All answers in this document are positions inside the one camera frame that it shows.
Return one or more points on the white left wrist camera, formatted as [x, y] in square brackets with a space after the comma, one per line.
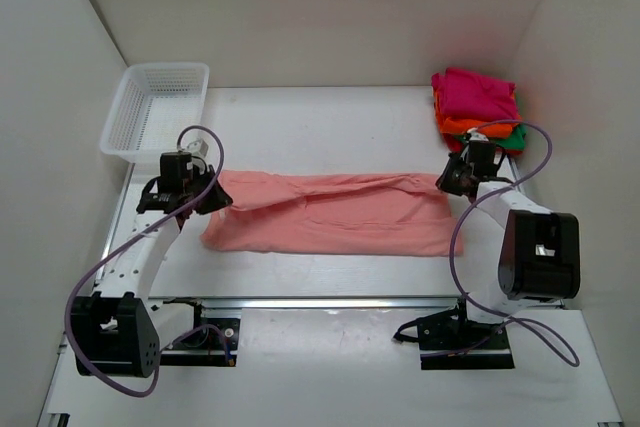
[198, 149]

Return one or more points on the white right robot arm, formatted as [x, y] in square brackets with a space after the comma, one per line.
[539, 261]

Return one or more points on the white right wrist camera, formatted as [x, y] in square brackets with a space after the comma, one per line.
[474, 135]

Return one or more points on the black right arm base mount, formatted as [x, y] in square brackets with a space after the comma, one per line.
[449, 341]

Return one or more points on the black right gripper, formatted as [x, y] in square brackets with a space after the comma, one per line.
[451, 180]

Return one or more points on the folded red t-shirt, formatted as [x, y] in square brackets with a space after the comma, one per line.
[452, 142]

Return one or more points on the folded magenta t-shirt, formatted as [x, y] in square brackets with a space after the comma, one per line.
[468, 95]

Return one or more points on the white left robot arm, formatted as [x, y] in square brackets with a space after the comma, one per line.
[118, 329]

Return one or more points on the white perforated plastic basket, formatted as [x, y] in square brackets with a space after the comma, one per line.
[153, 103]

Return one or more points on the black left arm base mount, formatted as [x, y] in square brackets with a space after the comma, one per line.
[205, 348]

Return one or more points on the aluminium table rail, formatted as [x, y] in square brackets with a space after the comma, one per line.
[279, 281]

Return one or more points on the folded orange t-shirt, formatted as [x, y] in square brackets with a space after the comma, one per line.
[460, 126]

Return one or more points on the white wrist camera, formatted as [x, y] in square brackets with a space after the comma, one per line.
[474, 135]
[198, 149]

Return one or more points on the salmon pink t-shirt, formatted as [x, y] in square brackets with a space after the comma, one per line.
[402, 214]

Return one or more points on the folded green t-shirt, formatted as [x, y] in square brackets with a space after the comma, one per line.
[515, 143]

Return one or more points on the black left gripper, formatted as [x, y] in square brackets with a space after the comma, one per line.
[215, 197]

